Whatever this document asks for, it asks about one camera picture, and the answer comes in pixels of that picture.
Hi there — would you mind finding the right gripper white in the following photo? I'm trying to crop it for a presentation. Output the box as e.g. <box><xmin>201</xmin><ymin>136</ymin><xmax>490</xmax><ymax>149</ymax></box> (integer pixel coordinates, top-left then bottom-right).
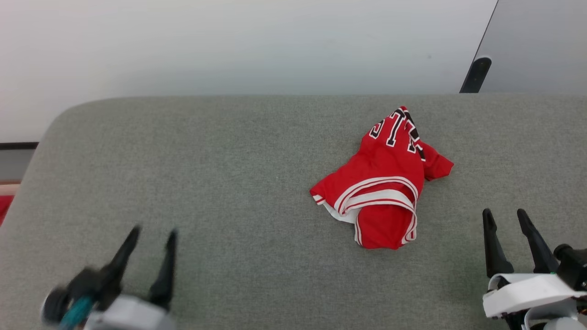
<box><xmin>482</xmin><ymin>209</ymin><xmax>587</xmax><ymax>330</ymax></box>

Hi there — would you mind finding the rounded grey bracket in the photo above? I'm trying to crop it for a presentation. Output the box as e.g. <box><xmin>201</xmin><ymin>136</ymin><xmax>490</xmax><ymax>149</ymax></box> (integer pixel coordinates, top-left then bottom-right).
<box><xmin>460</xmin><ymin>56</ymin><xmax>493</xmax><ymax>94</ymax></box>

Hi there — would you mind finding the grey-green fabric sofa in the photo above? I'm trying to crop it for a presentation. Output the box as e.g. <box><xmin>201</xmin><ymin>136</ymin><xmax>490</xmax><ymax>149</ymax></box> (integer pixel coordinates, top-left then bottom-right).
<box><xmin>0</xmin><ymin>94</ymin><xmax>587</xmax><ymax>330</ymax></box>

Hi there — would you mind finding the teal cable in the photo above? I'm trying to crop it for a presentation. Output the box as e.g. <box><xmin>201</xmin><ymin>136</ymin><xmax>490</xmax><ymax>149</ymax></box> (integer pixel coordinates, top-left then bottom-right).
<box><xmin>59</xmin><ymin>296</ymin><xmax>95</xmax><ymax>330</ymax></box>

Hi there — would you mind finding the red fabric item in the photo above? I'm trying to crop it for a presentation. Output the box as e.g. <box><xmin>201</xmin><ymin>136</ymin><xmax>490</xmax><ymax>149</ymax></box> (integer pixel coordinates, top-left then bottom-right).
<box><xmin>0</xmin><ymin>195</ymin><xmax>16</xmax><ymax>226</ymax></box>

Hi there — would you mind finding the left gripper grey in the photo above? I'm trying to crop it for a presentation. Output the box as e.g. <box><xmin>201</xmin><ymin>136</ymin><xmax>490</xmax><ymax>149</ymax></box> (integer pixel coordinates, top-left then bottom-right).
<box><xmin>69</xmin><ymin>225</ymin><xmax>178</xmax><ymax>330</ymax></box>

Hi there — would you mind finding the red Bulls basketball jersey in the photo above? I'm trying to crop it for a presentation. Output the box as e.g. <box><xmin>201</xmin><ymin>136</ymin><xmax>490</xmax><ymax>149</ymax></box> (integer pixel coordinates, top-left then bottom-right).
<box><xmin>310</xmin><ymin>106</ymin><xmax>454</xmax><ymax>250</ymax></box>

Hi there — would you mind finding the grey partition panel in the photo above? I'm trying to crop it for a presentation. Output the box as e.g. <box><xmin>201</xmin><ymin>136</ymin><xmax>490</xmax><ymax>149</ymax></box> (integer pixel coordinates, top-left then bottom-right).
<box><xmin>460</xmin><ymin>0</ymin><xmax>587</xmax><ymax>95</ymax></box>

